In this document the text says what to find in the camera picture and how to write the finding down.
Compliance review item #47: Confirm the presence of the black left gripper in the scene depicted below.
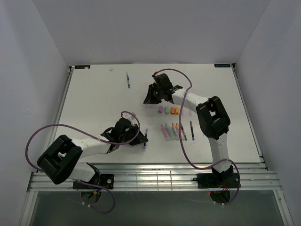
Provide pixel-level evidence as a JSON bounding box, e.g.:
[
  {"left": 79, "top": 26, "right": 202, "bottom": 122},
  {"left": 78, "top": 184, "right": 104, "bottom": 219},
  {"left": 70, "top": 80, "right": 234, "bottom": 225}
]
[{"left": 119, "top": 123, "right": 148, "bottom": 145}]

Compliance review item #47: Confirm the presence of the green highlighter cap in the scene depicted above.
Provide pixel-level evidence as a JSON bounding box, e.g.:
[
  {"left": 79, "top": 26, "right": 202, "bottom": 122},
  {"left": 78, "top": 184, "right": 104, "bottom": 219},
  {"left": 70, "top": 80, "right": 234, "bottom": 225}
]
[{"left": 165, "top": 107, "right": 170, "bottom": 114}]

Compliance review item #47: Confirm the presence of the purple highlighter cap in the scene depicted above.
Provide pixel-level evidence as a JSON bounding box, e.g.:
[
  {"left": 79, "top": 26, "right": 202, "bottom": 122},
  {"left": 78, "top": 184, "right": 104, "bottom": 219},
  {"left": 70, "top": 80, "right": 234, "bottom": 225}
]
[{"left": 158, "top": 106, "right": 164, "bottom": 113}]

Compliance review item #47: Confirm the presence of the clear blue pen cap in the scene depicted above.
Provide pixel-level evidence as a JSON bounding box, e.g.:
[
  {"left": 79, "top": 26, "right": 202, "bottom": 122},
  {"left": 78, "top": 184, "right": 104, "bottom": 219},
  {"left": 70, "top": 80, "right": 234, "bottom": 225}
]
[{"left": 126, "top": 72, "right": 130, "bottom": 89}]

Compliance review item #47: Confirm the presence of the pink highlighter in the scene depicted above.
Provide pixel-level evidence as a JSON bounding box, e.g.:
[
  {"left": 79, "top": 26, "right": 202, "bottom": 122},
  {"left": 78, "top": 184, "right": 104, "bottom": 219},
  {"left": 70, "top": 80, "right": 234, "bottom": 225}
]
[{"left": 160, "top": 125, "right": 171, "bottom": 141}]

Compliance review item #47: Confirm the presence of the green highlighter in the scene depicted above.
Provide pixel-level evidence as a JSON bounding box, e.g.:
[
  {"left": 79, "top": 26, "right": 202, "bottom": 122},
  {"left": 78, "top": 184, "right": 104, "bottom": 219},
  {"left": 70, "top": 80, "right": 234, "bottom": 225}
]
[{"left": 165, "top": 123, "right": 175, "bottom": 140}]

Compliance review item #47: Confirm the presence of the yellow orange highlighter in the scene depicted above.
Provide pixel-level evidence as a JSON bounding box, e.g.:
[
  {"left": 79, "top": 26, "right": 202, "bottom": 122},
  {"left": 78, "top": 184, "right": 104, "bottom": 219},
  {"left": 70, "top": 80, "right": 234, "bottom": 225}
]
[{"left": 176, "top": 123, "right": 184, "bottom": 140}]

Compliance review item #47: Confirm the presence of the green ink pen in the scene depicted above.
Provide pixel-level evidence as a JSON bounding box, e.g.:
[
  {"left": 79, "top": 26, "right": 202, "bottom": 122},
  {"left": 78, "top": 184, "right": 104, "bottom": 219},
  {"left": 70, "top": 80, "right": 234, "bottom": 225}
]
[{"left": 180, "top": 123, "right": 187, "bottom": 141}]

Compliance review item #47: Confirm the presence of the purple ink pen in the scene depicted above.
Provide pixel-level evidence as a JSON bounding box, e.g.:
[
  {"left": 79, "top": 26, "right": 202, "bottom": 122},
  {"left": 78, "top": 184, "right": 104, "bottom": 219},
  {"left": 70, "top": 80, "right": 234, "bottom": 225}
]
[{"left": 190, "top": 121, "right": 195, "bottom": 141}]

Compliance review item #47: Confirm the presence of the blue ink pen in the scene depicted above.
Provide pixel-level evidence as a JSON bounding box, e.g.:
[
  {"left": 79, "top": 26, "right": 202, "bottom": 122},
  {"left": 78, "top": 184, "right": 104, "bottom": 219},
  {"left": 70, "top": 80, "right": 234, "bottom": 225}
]
[{"left": 143, "top": 128, "right": 148, "bottom": 149}]

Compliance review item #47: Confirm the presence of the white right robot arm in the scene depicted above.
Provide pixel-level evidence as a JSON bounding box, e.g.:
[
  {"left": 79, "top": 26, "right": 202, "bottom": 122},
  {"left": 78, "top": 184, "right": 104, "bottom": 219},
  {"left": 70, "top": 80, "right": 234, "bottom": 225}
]
[{"left": 143, "top": 73, "right": 233, "bottom": 187}]

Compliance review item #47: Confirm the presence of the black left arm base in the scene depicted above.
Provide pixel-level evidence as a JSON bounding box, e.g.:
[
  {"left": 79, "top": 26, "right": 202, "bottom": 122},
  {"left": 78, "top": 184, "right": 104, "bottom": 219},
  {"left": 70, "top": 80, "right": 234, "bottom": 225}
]
[{"left": 72, "top": 174, "right": 115, "bottom": 190}]

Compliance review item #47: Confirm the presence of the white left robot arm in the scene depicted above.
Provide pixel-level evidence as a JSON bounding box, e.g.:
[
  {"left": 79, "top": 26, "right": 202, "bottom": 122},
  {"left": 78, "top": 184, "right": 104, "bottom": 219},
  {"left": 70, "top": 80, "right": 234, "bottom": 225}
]
[{"left": 37, "top": 117, "right": 148, "bottom": 188}]

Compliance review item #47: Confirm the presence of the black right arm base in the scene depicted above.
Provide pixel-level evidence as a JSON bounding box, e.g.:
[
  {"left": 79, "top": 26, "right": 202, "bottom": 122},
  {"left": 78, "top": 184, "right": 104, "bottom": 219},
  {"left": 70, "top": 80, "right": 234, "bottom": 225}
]
[{"left": 192, "top": 173, "right": 240, "bottom": 188}]

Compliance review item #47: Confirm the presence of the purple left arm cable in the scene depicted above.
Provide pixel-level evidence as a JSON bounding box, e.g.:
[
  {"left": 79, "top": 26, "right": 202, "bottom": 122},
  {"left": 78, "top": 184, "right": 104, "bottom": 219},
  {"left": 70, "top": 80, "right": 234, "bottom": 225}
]
[{"left": 25, "top": 111, "right": 141, "bottom": 214}]

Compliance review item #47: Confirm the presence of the aluminium frame rail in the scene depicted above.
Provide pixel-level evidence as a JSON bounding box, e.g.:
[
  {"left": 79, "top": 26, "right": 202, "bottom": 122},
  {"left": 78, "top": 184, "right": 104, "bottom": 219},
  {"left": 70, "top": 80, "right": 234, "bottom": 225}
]
[{"left": 27, "top": 162, "right": 283, "bottom": 193}]

